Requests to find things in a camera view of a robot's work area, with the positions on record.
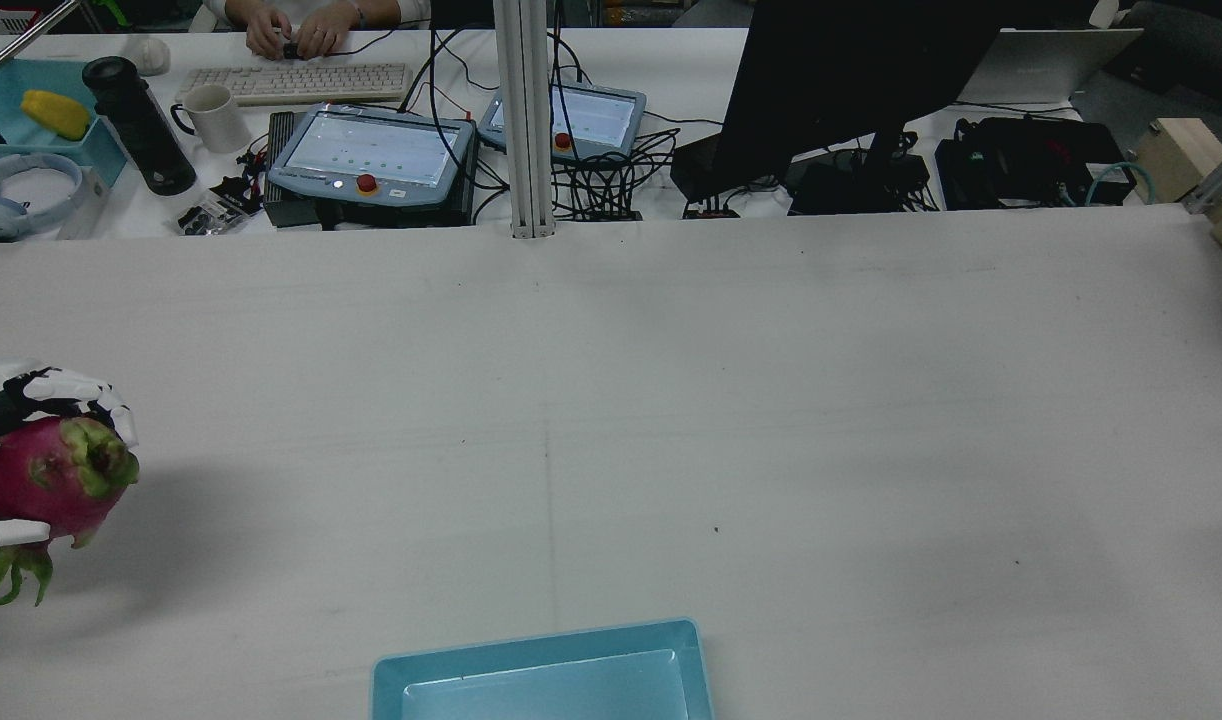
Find black electronics box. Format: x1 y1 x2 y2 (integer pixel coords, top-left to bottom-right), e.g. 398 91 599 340
935 116 1138 211

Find shiny metal rod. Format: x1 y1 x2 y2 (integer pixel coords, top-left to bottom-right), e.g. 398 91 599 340
0 0 80 90

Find large grey teach pendant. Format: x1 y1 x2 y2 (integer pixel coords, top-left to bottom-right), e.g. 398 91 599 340
267 102 478 210

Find black computer monitor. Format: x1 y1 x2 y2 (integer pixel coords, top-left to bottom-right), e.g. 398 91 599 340
715 0 1004 193

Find black cable tangle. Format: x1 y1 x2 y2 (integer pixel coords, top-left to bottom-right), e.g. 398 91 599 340
549 124 684 222

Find white computer mouse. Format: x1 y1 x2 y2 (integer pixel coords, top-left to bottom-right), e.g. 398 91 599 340
129 36 173 78

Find teal plastic tray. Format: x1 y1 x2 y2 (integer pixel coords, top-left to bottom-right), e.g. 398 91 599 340
0 57 129 187

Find light blue headphones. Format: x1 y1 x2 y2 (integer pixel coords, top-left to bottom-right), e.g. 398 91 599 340
0 152 88 242

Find thin black device cable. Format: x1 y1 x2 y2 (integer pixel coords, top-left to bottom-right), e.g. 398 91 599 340
326 28 404 59

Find light blue plastic bin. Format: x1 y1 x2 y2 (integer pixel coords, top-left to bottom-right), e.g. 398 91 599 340
370 618 717 720

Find teal network cable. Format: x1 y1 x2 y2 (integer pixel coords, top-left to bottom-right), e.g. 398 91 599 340
1084 161 1158 208

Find person right hand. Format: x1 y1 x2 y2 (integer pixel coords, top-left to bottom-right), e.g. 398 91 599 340
227 0 294 61

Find clear bag black parts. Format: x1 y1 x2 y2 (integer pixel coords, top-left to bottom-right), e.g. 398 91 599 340
174 193 249 238

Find white laptop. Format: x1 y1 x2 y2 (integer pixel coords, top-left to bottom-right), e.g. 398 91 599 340
955 28 1145 107

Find white ceramic mug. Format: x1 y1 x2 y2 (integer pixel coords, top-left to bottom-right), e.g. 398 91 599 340
170 84 253 154

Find person left hand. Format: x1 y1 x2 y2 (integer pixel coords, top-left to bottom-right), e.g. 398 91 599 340
293 0 364 61

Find small grey teach pendant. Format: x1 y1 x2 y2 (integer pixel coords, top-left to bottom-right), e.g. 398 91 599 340
477 84 648 165

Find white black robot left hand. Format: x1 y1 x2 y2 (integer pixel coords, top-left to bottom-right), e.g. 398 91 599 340
0 359 141 549

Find beige computer keyboard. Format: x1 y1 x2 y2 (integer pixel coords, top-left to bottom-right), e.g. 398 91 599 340
175 62 415 107

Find dark office chair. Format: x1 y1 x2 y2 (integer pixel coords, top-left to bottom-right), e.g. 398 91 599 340
1121 0 1222 103

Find black insulated bottle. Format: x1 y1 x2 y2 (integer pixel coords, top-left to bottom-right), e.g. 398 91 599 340
81 56 199 197

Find black pendant cable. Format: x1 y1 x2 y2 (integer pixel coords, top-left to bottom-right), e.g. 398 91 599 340
399 28 512 223

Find pink dragon fruit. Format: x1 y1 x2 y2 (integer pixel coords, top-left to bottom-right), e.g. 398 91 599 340
0 414 141 637

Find black monitor stand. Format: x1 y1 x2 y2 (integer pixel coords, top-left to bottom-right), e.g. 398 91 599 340
787 130 934 217

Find aluminium profile bar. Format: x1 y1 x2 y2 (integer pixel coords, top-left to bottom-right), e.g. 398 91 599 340
1184 132 1222 215

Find yellow fruit toy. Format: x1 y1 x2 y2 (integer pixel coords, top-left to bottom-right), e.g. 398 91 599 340
20 89 93 142

